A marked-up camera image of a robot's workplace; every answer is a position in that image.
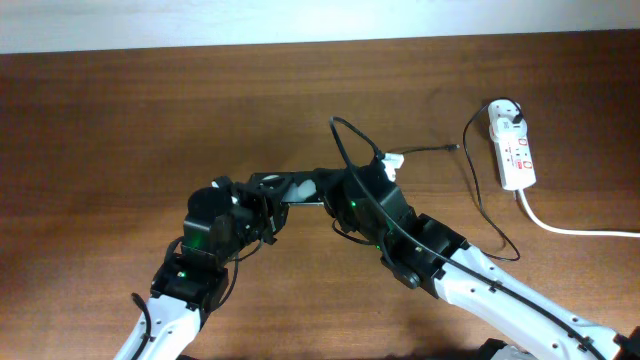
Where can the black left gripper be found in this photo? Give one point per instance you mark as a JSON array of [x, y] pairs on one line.
[[264, 197]]

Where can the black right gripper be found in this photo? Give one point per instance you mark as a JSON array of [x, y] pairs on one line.
[[333, 186]]

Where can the black smartphone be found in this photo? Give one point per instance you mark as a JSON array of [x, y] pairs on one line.
[[304, 191]]

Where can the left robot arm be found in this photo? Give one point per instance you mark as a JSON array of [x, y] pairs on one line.
[[222, 219]]

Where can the white USB charger plug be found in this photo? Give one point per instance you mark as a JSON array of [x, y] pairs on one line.
[[506, 120]]

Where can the white power strip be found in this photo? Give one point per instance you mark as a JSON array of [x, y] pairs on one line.
[[515, 163]]

